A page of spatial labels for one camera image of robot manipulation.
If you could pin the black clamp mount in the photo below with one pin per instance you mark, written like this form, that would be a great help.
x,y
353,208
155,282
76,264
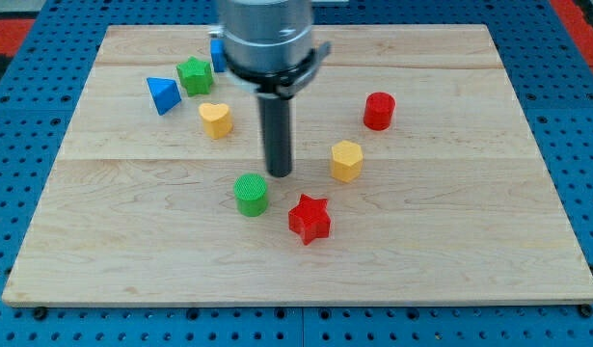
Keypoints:
x,y
274,63

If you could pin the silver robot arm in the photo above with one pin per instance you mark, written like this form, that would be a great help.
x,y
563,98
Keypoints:
x,y
241,15

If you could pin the green cylinder block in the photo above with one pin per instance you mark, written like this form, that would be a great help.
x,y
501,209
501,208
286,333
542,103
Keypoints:
x,y
250,191

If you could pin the wooden board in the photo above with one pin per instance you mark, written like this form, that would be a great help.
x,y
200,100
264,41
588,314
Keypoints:
x,y
454,205

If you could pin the red star block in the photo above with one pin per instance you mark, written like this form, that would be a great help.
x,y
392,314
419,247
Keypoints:
x,y
310,219

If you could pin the yellow heart block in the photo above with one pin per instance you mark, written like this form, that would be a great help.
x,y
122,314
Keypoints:
x,y
216,119

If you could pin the blue triangle block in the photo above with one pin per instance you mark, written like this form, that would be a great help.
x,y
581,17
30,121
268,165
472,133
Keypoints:
x,y
164,93

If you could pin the red cylinder block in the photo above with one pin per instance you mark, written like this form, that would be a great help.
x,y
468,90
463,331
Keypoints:
x,y
378,111

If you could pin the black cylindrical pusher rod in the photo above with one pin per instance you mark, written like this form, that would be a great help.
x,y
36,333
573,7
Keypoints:
x,y
275,124

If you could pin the yellow hexagon block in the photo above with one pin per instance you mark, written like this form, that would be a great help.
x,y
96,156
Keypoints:
x,y
346,161

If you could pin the green star block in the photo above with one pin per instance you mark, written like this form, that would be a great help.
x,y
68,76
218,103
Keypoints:
x,y
195,76

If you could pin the blue cube block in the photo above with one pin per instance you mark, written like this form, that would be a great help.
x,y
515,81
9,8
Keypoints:
x,y
217,52

